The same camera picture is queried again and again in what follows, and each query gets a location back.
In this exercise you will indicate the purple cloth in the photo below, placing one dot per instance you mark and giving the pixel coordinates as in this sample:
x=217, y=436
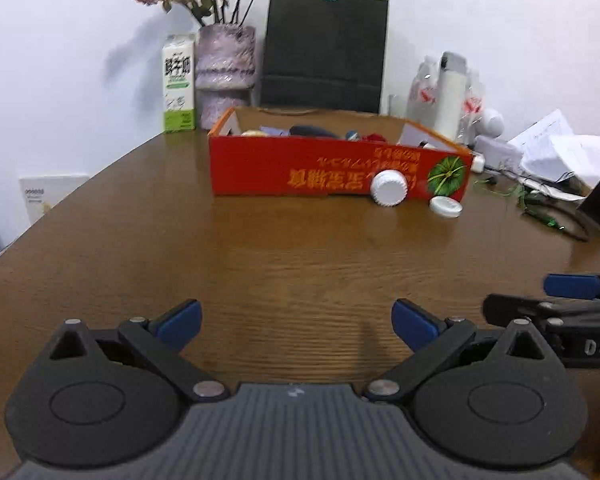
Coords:
x=275, y=131

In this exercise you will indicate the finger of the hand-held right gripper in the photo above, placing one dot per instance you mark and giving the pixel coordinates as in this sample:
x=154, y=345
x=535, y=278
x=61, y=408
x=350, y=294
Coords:
x=520, y=307
x=575, y=286

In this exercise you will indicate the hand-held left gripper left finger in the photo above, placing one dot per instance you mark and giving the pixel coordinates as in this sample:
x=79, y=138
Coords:
x=180, y=325

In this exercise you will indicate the white ribbed bottle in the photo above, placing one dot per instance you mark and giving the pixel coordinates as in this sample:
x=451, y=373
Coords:
x=388, y=188

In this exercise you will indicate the white bottle cap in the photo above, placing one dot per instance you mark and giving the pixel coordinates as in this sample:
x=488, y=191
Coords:
x=445, y=206

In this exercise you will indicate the small white box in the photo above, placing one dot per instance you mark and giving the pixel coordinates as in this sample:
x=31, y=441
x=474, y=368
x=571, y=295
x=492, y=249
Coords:
x=497, y=152

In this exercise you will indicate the pile of white papers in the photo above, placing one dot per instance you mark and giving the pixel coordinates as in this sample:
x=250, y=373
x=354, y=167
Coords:
x=560, y=155

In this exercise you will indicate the white carton box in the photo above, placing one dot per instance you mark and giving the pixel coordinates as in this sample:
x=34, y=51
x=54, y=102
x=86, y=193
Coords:
x=50, y=195

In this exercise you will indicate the white round gadget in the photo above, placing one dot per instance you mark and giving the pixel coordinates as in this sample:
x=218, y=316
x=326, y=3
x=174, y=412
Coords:
x=491, y=122

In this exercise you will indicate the red cardboard box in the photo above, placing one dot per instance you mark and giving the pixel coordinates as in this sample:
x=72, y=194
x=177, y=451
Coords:
x=260, y=170

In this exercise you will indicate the purple glass vase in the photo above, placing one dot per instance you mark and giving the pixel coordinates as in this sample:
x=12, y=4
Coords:
x=225, y=70

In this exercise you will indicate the white green milk carton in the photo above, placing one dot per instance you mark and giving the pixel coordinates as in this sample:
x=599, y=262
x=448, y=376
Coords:
x=179, y=85

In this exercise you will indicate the blue white packet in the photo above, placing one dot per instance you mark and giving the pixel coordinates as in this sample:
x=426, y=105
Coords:
x=352, y=135

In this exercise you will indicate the navy zip case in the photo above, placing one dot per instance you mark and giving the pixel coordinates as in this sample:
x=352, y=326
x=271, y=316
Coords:
x=312, y=131

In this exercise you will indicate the brown wooden desk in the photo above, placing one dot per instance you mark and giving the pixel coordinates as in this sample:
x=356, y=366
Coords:
x=280, y=260

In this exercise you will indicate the clear plastic bag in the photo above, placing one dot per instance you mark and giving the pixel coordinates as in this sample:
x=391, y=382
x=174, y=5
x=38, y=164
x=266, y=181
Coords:
x=422, y=92

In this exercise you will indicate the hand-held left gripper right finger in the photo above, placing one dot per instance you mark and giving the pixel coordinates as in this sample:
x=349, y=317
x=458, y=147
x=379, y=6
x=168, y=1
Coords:
x=415, y=327

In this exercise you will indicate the black paper bag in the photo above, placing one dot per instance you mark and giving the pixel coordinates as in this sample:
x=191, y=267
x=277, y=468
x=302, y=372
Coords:
x=325, y=50

